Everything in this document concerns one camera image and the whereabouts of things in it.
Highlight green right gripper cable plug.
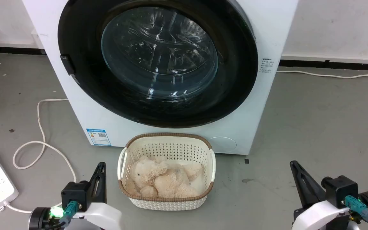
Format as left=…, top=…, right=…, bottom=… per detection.
left=341, top=195, right=368, bottom=221

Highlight green left gripper cable plug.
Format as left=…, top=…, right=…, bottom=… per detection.
left=61, top=201, right=83, bottom=226

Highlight black round washer door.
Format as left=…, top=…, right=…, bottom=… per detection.
left=57, top=0, right=259, bottom=129

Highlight blue energy label sticker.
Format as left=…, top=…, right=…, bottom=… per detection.
left=86, top=128, right=112, bottom=147

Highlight beige plush teddy bear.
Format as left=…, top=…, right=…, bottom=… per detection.
left=125, top=156, right=204, bottom=199

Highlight white front-load washing machine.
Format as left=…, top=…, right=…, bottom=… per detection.
left=22, top=0, right=299, bottom=156

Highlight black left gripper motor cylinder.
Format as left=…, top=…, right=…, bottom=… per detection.
left=28, top=207, right=54, bottom=230

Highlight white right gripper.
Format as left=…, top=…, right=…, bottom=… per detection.
left=290, top=161, right=351, bottom=230

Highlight white power strip cable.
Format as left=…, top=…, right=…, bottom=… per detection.
left=4, top=98, right=77, bottom=214

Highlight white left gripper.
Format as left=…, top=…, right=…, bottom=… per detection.
left=71, top=162, right=123, bottom=230

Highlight green gripper cable plug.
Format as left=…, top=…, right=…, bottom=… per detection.
left=61, top=201, right=83, bottom=226
left=341, top=195, right=368, bottom=221

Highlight white perforated laundry basket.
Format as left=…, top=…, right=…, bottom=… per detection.
left=117, top=133, right=217, bottom=211

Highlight long white floor cable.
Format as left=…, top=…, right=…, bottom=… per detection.
left=276, top=70, right=368, bottom=79

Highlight small printed text sticker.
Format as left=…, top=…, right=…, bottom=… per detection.
left=259, top=58, right=275, bottom=74

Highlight round white filter cover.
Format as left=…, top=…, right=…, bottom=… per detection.
left=209, top=136, right=238, bottom=153

